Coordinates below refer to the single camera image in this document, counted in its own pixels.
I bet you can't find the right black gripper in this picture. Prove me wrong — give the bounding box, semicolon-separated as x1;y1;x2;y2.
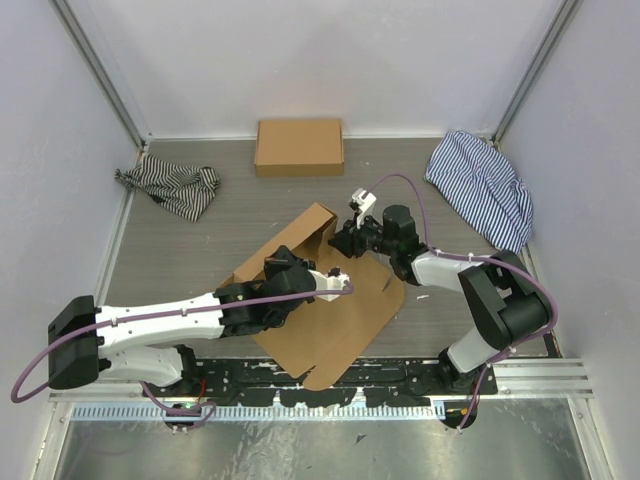
330;210;398;258

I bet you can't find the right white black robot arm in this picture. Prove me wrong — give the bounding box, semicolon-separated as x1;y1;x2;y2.
328;205;552;395

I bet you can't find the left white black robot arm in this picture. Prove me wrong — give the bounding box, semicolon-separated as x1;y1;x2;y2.
48;246;326;397

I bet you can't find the folded brown cardboard box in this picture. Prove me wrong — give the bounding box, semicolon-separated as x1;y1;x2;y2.
254;118;345;178

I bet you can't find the black white striped cloth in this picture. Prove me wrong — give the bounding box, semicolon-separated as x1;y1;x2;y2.
114;153;221;223

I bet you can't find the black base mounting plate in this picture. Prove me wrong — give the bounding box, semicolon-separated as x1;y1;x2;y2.
149;357;480;408

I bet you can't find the blue white striped cloth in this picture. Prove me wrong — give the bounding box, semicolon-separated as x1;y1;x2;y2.
425;130;534;254

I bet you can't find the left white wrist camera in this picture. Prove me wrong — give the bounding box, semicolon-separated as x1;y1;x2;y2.
309;267;354;302

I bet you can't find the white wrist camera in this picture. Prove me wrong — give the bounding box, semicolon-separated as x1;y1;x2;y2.
349;188;377;229
309;267;354;302

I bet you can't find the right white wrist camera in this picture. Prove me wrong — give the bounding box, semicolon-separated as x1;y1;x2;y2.
349;188;377;229

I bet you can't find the aluminium rail front bar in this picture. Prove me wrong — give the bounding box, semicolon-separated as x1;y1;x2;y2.
48;358;594;402

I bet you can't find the grey slotted cable duct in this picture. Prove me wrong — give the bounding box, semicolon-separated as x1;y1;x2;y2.
71;402;446;422

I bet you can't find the right aluminium corner post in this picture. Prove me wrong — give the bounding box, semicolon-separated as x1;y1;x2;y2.
491;0;583;145

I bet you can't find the aluminium corner post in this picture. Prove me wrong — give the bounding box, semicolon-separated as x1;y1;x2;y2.
50;0;148;149
491;0;583;145

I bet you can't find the left aluminium corner post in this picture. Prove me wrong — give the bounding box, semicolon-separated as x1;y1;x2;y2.
50;0;148;149

